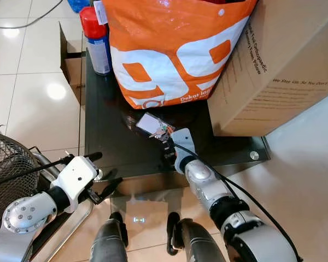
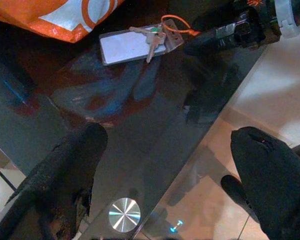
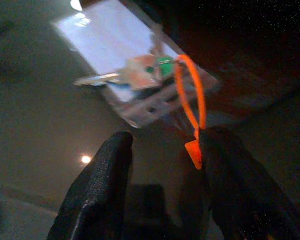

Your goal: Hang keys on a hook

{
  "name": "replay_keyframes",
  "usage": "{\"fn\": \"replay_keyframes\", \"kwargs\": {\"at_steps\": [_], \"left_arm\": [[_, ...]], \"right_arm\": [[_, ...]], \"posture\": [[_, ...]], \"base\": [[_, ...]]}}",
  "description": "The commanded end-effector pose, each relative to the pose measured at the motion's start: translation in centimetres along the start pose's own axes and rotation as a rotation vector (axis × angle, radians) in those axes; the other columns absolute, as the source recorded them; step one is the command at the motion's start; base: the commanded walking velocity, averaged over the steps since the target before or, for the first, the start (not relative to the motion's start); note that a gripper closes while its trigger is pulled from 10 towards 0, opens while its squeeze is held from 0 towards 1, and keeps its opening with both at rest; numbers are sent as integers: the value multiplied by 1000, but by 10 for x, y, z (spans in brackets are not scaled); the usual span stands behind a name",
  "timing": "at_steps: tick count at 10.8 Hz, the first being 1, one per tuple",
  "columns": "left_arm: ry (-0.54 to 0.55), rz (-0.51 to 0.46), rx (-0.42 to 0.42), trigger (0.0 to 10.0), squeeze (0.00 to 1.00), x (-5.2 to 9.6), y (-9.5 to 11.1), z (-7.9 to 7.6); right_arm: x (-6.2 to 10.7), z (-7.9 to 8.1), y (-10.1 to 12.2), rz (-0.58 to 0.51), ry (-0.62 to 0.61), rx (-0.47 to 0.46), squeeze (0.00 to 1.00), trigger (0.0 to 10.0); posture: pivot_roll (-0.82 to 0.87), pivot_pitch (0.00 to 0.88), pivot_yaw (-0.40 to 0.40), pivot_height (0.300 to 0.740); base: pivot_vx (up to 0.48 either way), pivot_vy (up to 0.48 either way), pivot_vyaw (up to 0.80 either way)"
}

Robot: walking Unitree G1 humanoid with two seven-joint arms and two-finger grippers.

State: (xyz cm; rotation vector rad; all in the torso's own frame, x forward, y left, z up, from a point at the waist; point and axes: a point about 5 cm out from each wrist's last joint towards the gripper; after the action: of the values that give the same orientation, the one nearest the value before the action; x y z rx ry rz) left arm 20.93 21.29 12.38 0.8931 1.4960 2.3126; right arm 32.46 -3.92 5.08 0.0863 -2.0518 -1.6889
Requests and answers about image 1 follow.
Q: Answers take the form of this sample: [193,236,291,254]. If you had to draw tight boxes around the orange and white shopping bag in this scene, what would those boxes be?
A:
[102,0,259,110]

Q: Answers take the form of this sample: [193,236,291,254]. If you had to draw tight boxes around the wire guard fan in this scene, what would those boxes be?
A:
[0,123,42,241]

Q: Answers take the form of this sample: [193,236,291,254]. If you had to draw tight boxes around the red-capped spray can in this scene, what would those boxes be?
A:
[79,5,113,76]

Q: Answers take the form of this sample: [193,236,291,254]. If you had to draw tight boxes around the blue plastic object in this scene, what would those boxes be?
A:
[67,0,91,13]

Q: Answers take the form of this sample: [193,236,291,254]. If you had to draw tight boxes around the large printed cardboard box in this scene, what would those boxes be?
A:
[208,0,328,138]

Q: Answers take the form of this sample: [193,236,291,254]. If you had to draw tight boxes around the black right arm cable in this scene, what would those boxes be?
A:
[174,142,304,262]

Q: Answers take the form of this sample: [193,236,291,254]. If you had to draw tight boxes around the dark glass table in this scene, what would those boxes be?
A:
[84,49,272,182]

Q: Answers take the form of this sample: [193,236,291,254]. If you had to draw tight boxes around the grey right robot leg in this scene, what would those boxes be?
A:
[166,212,228,262]

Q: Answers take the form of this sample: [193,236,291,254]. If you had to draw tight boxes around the keys with white tag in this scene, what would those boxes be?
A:
[135,112,176,142]

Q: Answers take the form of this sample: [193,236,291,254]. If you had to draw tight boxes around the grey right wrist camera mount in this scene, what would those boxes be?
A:
[169,128,198,174]

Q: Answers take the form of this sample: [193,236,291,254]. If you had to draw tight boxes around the grey robot leg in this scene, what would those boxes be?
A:
[90,212,130,262]
[166,212,228,262]

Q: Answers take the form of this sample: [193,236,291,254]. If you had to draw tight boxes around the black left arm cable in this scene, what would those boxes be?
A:
[0,157,80,190]

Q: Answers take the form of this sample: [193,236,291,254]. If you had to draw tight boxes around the grey floor cable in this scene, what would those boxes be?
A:
[0,0,64,29]

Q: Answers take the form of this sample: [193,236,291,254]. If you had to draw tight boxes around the grey left robot leg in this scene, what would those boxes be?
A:
[90,212,130,262]

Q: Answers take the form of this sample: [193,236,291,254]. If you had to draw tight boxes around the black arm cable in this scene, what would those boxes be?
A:
[174,142,304,262]
[0,157,80,190]

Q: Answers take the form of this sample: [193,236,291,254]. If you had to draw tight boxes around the chrome tube frame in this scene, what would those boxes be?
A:
[22,146,99,262]

